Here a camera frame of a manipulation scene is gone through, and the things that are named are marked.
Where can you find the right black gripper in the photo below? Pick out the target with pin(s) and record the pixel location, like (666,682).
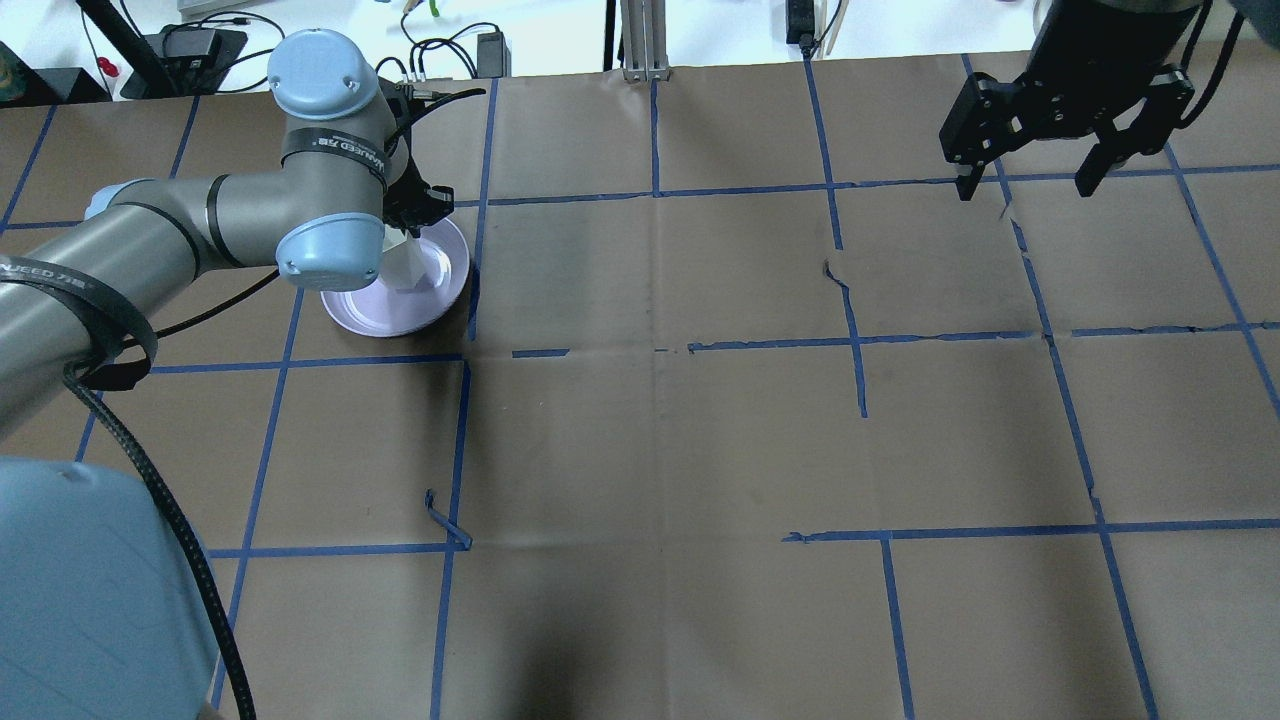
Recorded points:
(1092,62)

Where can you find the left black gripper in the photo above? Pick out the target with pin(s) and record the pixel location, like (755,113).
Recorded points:
(413,206)

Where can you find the white faceted cup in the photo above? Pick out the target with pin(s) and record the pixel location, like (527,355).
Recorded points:
(405,264)

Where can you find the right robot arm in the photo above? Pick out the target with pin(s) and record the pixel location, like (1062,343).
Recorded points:
(1116,70)

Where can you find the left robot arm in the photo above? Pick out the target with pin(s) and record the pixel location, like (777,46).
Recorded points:
(111,609)

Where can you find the lavender plate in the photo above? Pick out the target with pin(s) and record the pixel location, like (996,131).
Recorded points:
(377,312)

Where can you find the black power adapter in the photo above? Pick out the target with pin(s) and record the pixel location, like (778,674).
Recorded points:
(492,58)

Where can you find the brown paper table cover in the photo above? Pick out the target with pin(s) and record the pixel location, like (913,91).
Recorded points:
(744,415)

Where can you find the aluminium frame post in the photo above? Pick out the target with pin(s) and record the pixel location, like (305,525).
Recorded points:
(643,33)

